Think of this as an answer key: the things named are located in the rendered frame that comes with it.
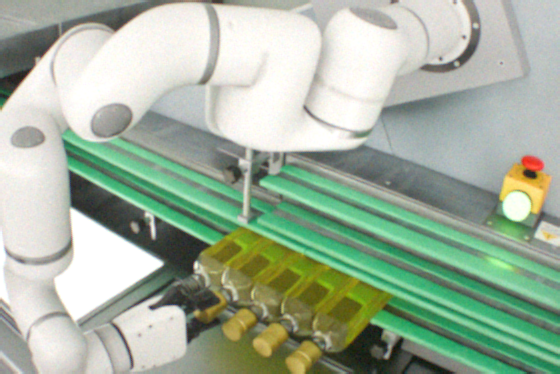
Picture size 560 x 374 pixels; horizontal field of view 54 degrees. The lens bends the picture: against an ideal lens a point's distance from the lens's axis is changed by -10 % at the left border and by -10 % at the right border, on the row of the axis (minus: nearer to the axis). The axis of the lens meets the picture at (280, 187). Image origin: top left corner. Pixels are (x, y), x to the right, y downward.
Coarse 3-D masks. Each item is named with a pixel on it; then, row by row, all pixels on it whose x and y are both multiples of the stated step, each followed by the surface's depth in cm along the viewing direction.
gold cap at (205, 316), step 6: (216, 294) 93; (222, 300) 93; (216, 306) 91; (222, 306) 92; (198, 312) 91; (204, 312) 90; (210, 312) 90; (216, 312) 91; (198, 318) 92; (204, 318) 91; (210, 318) 90
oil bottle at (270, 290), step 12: (288, 264) 100; (300, 264) 100; (312, 264) 100; (264, 276) 96; (276, 276) 97; (288, 276) 97; (300, 276) 97; (264, 288) 94; (276, 288) 94; (288, 288) 94; (252, 300) 94; (264, 300) 92; (276, 300) 92; (276, 312) 93
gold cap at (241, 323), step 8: (240, 312) 90; (248, 312) 90; (232, 320) 88; (240, 320) 88; (248, 320) 89; (256, 320) 90; (224, 328) 89; (232, 328) 88; (240, 328) 88; (248, 328) 89; (232, 336) 89; (240, 336) 88
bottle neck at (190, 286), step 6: (192, 276) 97; (198, 276) 97; (204, 276) 98; (180, 282) 96; (186, 282) 96; (192, 282) 96; (198, 282) 96; (204, 282) 97; (180, 288) 96; (186, 288) 95; (192, 288) 95; (198, 288) 96; (186, 294) 95; (192, 294) 96
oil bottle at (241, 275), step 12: (252, 252) 102; (264, 252) 102; (276, 252) 102; (288, 252) 103; (240, 264) 98; (252, 264) 99; (264, 264) 99; (276, 264) 100; (228, 276) 96; (240, 276) 96; (252, 276) 96; (240, 288) 95; (252, 288) 96; (240, 300) 96
